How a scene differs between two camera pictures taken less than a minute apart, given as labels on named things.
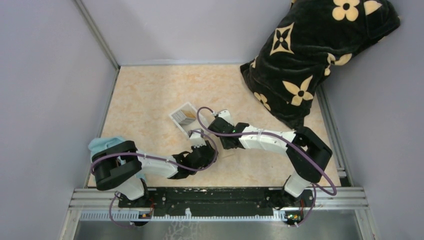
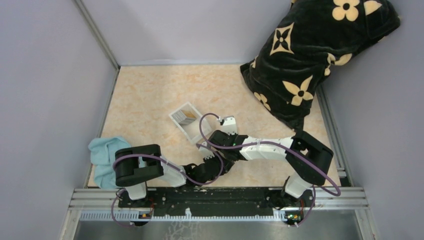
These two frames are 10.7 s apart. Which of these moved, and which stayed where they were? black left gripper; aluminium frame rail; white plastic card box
Moved: black left gripper
Stayed: white plastic card box; aluminium frame rail
